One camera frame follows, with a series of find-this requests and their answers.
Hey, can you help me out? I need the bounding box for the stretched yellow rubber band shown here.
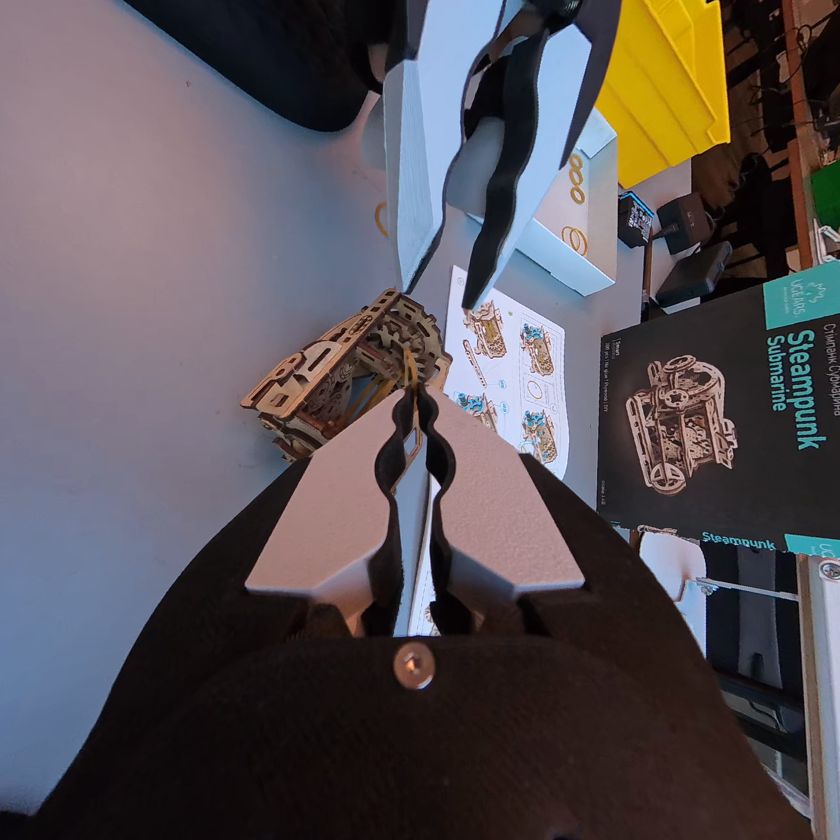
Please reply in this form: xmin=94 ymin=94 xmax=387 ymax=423
xmin=341 ymin=346 xmax=421 ymax=421

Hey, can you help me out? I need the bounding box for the white cardboard tray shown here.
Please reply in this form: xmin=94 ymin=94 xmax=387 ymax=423
xmin=466 ymin=108 xmax=620 ymax=298

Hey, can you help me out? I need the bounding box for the open instruction booklet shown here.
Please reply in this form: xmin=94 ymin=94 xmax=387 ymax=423
xmin=407 ymin=264 xmax=567 ymax=637

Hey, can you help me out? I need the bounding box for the black rectangular case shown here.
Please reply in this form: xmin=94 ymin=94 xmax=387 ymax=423
xmin=656 ymin=241 xmax=733 ymax=308

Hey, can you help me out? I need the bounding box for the wooden gear model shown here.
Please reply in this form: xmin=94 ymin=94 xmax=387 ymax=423
xmin=239 ymin=287 xmax=455 ymax=463

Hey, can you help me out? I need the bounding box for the black model kit box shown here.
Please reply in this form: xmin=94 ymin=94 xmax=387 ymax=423
xmin=596 ymin=282 xmax=840 ymax=559

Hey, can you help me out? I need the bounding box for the small black blue-edged device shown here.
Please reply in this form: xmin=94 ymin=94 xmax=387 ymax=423
xmin=617 ymin=192 xmax=656 ymax=249

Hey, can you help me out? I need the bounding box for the white mat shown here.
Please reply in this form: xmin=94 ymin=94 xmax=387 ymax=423
xmin=638 ymin=530 xmax=710 ymax=657

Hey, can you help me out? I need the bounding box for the green plastic bin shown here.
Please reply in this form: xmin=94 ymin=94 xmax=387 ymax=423
xmin=808 ymin=161 xmax=840 ymax=227

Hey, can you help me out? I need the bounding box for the group of yellow rubber bands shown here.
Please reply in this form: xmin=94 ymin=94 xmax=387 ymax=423
xmin=561 ymin=152 xmax=592 ymax=256

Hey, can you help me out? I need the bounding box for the white metal frame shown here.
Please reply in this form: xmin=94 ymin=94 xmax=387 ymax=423
xmin=796 ymin=554 xmax=840 ymax=815

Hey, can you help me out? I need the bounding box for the black power adapter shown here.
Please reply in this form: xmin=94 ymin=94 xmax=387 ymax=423
xmin=656 ymin=192 xmax=716 ymax=253

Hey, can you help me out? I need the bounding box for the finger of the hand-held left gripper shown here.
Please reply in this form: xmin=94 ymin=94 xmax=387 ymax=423
xmin=461 ymin=26 xmax=595 ymax=311
xmin=382 ymin=0 xmax=508 ymax=295

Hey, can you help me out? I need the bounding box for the yellow plastic bin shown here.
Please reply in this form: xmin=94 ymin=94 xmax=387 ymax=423
xmin=594 ymin=0 xmax=731 ymax=190

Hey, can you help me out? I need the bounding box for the thin metal rod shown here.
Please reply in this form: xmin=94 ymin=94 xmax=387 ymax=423
xmin=696 ymin=576 xmax=800 ymax=599

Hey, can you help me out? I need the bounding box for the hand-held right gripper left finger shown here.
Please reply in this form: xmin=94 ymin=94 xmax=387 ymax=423
xmin=244 ymin=387 xmax=416 ymax=639

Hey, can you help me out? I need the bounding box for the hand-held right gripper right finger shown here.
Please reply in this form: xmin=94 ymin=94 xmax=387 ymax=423
xmin=416 ymin=386 xmax=586 ymax=635

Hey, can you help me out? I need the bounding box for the black rounded pad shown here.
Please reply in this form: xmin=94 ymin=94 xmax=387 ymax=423
xmin=121 ymin=0 xmax=395 ymax=133

